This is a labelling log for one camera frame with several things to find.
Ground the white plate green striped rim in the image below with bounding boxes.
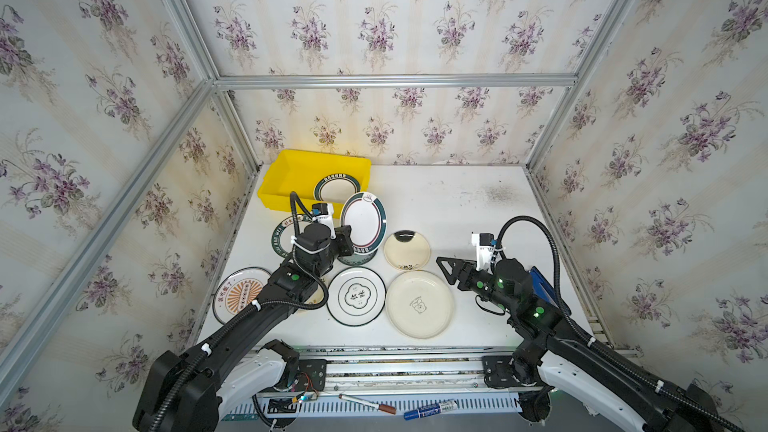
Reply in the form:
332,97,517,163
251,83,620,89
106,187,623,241
340,192,387,256

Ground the white plate dark green rim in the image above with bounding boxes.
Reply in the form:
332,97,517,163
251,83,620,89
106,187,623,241
313,173,362,204

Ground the large cream plate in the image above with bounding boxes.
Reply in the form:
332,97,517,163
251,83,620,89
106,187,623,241
385,271,455,339

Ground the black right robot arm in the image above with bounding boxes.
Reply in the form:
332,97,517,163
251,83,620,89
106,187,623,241
436,215,740,431

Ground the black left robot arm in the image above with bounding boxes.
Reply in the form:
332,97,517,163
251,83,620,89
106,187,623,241
132,193,353,431

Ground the yellow plastic bin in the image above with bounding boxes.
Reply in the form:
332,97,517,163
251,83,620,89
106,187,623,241
257,149,372,219

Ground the dark blue floral plate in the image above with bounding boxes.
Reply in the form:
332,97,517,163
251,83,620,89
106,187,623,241
337,251,377,267

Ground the blue flat tool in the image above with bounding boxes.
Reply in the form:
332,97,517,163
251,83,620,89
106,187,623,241
529,266,559,308

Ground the green rim lettered plate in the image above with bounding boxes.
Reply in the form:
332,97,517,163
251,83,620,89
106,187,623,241
270,214,311,258

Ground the pale yellow small plate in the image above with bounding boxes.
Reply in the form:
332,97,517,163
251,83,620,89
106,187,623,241
305,287,328,310

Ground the white plate black flower outline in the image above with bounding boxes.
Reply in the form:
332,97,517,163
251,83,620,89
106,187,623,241
326,267,387,327

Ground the orange sunburst plate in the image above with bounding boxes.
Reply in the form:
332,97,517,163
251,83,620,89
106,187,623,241
212,267,271,325

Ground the blue marker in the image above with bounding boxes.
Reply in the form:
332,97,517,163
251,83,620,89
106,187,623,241
403,400,458,421

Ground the red capped marker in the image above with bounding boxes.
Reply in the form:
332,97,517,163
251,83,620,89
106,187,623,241
338,394,397,415

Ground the aluminium rail base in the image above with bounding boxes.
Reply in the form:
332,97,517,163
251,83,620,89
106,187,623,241
221,344,661,421

